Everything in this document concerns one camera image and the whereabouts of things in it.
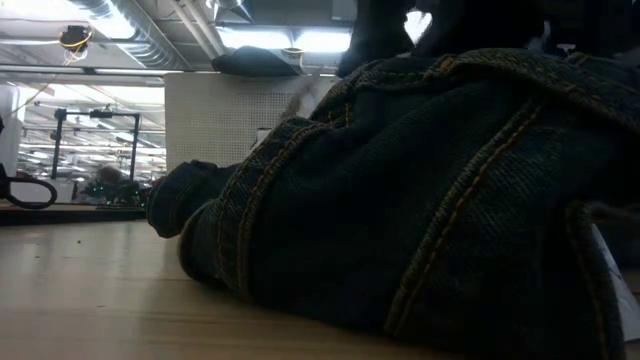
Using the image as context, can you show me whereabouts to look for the dark blue denim jeans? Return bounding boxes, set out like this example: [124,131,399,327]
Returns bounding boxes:
[146,48,640,360]

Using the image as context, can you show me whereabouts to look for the dark navy garment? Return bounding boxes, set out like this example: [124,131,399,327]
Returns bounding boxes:
[337,0,640,79]

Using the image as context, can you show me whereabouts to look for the white pegboard panel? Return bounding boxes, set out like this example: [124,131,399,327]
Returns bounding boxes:
[163,71,342,174]

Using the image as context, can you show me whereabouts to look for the ceiling light panel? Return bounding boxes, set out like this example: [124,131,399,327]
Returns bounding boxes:
[215,27,352,54]

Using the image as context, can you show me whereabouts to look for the grey ceiling pipe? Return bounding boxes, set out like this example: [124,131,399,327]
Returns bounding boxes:
[168,0,229,59]

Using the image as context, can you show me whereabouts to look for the black yellow ceiling device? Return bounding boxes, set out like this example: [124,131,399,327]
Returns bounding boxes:
[58,24,95,55]

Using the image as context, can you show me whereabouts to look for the silver spiral ventilation duct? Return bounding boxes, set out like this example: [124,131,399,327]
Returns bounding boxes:
[68,0,194,72]

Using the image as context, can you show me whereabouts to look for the black metal rig frame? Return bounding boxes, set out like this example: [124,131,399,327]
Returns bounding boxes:
[0,202,148,226]

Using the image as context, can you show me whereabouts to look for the black background frame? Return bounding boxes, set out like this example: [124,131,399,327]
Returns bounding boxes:
[49,106,142,182]

